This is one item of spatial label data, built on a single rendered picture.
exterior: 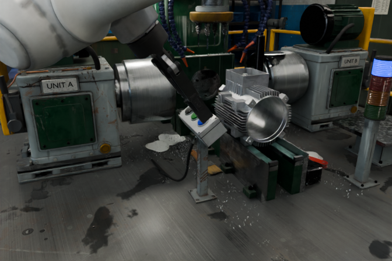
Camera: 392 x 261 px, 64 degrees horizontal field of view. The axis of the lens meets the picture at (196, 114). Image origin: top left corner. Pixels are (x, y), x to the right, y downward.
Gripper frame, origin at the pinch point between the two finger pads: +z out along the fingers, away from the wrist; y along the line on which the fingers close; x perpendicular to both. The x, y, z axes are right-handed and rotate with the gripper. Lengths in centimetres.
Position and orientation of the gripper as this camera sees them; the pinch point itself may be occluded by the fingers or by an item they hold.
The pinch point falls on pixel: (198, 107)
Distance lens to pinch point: 69.0
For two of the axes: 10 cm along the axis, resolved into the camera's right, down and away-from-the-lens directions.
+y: -3.7, -3.1, 8.8
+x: -7.6, 6.5, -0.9
